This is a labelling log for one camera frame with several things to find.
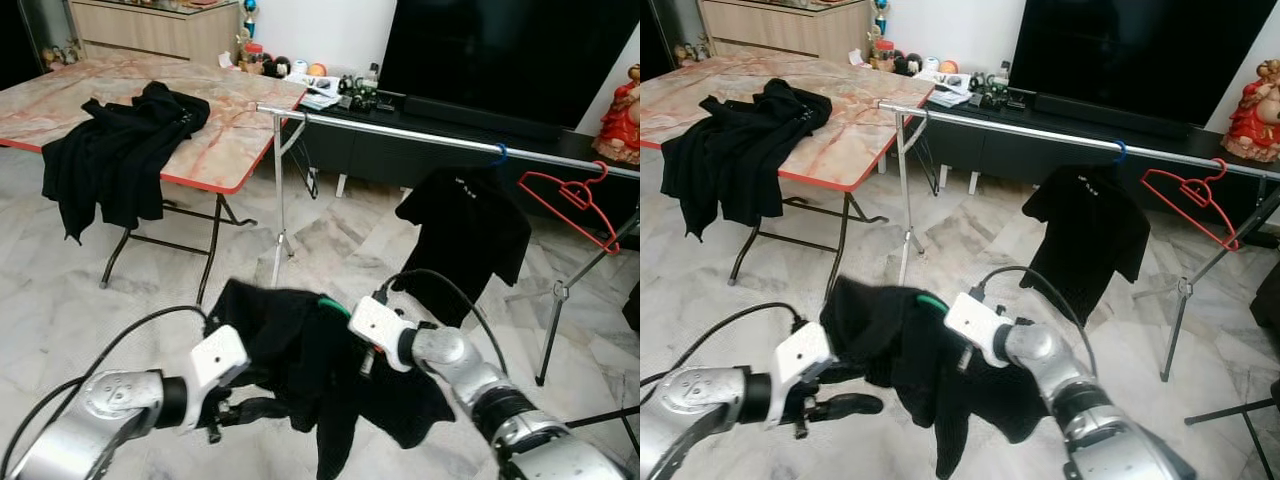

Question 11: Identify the red plastic hanger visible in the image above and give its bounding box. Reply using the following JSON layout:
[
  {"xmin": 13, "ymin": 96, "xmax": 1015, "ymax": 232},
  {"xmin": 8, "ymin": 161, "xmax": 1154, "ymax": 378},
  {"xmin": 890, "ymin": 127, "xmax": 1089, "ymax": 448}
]
[
  {"xmin": 517, "ymin": 160, "xmax": 621, "ymax": 256},
  {"xmin": 1140, "ymin": 158, "xmax": 1243, "ymax": 251}
]

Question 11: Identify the pink marble folding table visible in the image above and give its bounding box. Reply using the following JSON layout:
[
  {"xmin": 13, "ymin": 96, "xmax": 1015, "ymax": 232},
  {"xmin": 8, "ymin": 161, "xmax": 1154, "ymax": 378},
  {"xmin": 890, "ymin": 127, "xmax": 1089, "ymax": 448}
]
[
  {"xmin": 0, "ymin": 55, "xmax": 309, "ymax": 306},
  {"xmin": 640, "ymin": 52, "xmax": 936, "ymax": 301}
]

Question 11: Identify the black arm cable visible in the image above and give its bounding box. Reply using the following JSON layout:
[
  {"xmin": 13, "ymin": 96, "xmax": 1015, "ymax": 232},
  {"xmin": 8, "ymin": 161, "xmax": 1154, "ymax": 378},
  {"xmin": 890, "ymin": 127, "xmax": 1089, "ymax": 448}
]
[
  {"xmin": 640, "ymin": 302, "xmax": 806, "ymax": 391},
  {"xmin": 372, "ymin": 268, "xmax": 511, "ymax": 376},
  {"xmin": 0, "ymin": 305, "xmax": 216, "ymax": 471},
  {"xmin": 970, "ymin": 265, "xmax": 1086, "ymax": 351}
]

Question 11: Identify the red laughing Buddha statue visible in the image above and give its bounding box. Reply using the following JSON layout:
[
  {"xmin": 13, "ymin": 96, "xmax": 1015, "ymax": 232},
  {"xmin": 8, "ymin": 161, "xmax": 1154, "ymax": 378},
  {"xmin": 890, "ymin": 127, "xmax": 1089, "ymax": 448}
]
[
  {"xmin": 1222, "ymin": 58, "xmax": 1280, "ymax": 164},
  {"xmin": 592, "ymin": 65, "xmax": 641, "ymax": 166}
]

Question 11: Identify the black flat television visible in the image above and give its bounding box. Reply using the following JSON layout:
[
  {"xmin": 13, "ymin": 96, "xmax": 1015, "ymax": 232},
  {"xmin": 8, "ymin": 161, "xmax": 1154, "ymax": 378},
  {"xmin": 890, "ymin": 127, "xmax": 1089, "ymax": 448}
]
[
  {"xmin": 1008, "ymin": 0, "xmax": 1280, "ymax": 131},
  {"xmin": 378, "ymin": 0, "xmax": 641, "ymax": 136}
]

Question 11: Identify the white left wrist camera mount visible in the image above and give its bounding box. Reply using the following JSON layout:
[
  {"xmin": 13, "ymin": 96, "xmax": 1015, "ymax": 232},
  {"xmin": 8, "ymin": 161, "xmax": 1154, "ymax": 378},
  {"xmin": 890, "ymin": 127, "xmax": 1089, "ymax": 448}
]
[
  {"xmin": 188, "ymin": 323, "xmax": 251, "ymax": 406},
  {"xmin": 773, "ymin": 320, "xmax": 839, "ymax": 401}
]

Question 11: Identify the black shirt with red trim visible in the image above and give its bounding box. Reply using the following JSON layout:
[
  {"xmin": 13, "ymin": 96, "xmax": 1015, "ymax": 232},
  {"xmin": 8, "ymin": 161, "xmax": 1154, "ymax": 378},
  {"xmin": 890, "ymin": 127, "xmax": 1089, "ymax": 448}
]
[
  {"xmin": 1020, "ymin": 163, "xmax": 1153, "ymax": 326},
  {"xmin": 395, "ymin": 165, "xmax": 534, "ymax": 329}
]

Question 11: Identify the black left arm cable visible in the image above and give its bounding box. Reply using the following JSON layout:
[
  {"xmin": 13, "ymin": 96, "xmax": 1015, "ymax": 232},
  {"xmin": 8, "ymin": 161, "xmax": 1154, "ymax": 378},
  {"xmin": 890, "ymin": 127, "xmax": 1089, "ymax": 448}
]
[
  {"xmin": 640, "ymin": 302, "xmax": 806, "ymax": 391},
  {"xmin": 0, "ymin": 305, "xmax": 216, "ymax": 471}
]

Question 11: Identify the dark brown fabric sofa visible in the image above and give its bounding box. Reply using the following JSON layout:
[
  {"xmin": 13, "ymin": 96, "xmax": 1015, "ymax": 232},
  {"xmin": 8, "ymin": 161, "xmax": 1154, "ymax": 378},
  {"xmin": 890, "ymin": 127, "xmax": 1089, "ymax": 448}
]
[{"xmin": 1250, "ymin": 262, "xmax": 1280, "ymax": 333}]

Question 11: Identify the black TV console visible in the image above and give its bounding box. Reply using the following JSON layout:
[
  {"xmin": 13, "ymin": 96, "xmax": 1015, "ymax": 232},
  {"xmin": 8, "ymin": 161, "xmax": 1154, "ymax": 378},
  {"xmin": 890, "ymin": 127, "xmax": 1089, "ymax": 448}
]
[
  {"xmin": 290, "ymin": 85, "xmax": 641, "ymax": 251},
  {"xmin": 920, "ymin": 85, "xmax": 1280, "ymax": 251}
]

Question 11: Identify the black garment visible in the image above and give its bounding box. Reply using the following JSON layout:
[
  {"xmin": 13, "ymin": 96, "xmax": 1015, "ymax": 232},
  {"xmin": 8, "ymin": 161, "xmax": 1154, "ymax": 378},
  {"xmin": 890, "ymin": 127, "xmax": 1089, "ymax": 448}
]
[
  {"xmin": 205, "ymin": 278, "xmax": 456, "ymax": 480},
  {"xmin": 820, "ymin": 275, "xmax": 1051, "ymax": 480}
]

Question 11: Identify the light wooden sideboard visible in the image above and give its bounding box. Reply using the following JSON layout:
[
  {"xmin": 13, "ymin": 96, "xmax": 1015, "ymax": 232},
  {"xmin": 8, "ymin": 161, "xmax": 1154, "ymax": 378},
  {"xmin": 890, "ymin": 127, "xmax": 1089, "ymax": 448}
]
[
  {"xmin": 68, "ymin": 0, "xmax": 241, "ymax": 66},
  {"xmin": 698, "ymin": 0, "xmax": 871, "ymax": 63}
]

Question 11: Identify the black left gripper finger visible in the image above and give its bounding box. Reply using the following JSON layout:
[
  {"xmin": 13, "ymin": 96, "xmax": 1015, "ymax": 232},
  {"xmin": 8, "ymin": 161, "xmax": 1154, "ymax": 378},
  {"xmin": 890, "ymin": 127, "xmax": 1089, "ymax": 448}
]
[
  {"xmin": 238, "ymin": 396, "xmax": 293, "ymax": 421},
  {"xmin": 815, "ymin": 393, "xmax": 887, "ymax": 421}
]

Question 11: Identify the black soundbar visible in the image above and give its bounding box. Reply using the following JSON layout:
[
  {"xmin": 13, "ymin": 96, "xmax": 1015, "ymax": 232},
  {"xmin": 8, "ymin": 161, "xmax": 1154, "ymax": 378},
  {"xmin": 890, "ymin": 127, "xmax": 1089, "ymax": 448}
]
[
  {"xmin": 402, "ymin": 93, "xmax": 566, "ymax": 141},
  {"xmin": 1032, "ymin": 92, "xmax": 1196, "ymax": 139}
]

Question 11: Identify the white booklet stack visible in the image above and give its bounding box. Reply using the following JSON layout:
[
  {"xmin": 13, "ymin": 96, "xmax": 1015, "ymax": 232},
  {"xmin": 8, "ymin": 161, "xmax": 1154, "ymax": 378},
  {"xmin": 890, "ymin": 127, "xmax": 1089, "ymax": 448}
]
[
  {"xmin": 285, "ymin": 72, "xmax": 346, "ymax": 111},
  {"xmin": 915, "ymin": 70, "xmax": 976, "ymax": 109}
]

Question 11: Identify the black shirt with small logo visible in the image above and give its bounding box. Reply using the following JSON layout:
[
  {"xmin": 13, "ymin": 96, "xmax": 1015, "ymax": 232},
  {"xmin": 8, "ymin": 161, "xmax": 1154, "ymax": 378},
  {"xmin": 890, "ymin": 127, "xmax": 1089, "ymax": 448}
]
[
  {"xmin": 718, "ymin": 78, "xmax": 834, "ymax": 226},
  {"xmin": 95, "ymin": 80, "xmax": 211, "ymax": 229}
]

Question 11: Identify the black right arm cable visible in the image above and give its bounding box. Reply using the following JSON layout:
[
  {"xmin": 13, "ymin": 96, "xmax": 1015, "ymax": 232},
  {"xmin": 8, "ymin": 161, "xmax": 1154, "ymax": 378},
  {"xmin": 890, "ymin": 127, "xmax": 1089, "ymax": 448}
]
[
  {"xmin": 372, "ymin": 268, "xmax": 511, "ymax": 376},
  {"xmin": 970, "ymin": 265, "xmax": 1086, "ymax": 351}
]

